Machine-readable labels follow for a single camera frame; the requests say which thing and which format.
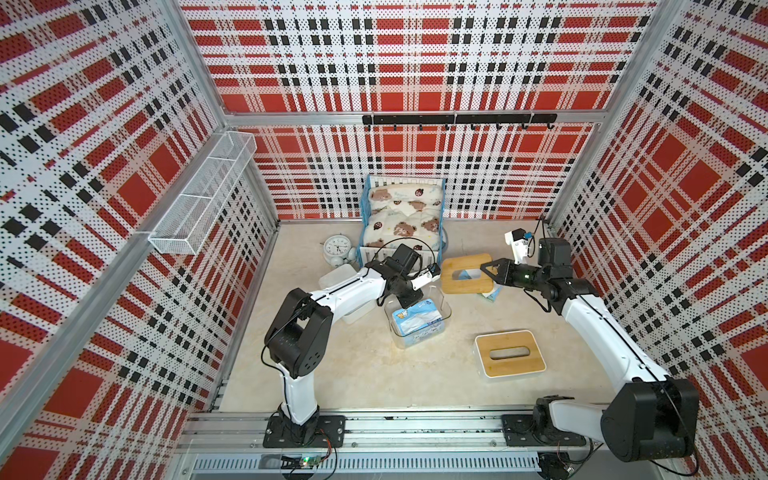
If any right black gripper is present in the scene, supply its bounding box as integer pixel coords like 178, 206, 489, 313
481, 257, 549, 291

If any bamboo slotted lid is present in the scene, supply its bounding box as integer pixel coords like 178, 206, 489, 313
441, 253, 494, 294

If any blue soft tissue pack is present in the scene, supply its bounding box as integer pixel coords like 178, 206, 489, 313
392, 299, 443, 337

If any clear plastic tissue box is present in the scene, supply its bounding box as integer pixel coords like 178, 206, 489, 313
383, 285, 452, 350

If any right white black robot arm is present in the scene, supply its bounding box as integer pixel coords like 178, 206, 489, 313
480, 238, 699, 462

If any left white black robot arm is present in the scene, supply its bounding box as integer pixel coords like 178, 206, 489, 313
262, 245, 441, 427

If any white tissue box bamboo lid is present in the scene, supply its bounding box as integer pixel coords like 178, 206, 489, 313
474, 330, 547, 380

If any bear print blanket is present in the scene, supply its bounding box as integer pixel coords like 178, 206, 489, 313
362, 210, 440, 250

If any blue white toy crib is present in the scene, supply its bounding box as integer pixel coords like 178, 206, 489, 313
358, 175, 447, 265

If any white alarm clock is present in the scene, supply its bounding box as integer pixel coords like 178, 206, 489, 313
322, 234, 356, 268

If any bear print pillow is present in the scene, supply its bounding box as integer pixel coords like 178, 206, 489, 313
368, 183, 443, 216

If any green circuit board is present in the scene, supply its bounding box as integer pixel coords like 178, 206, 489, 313
281, 455, 325, 470

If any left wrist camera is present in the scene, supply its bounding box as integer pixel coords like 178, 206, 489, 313
411, 269, 440, 291

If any black hook rail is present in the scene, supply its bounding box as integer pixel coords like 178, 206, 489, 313
362, 113, 558, 128

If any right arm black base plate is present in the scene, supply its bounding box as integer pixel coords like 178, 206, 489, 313
501, 414, 589, 447

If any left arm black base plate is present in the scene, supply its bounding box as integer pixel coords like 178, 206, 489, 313
262, 411, 347, 449

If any white wire mesh shelf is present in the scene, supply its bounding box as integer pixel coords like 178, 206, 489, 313
149, 131, 256, 256

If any aluminium front rail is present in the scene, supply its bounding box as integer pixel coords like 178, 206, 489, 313
167, 406, 626, 479

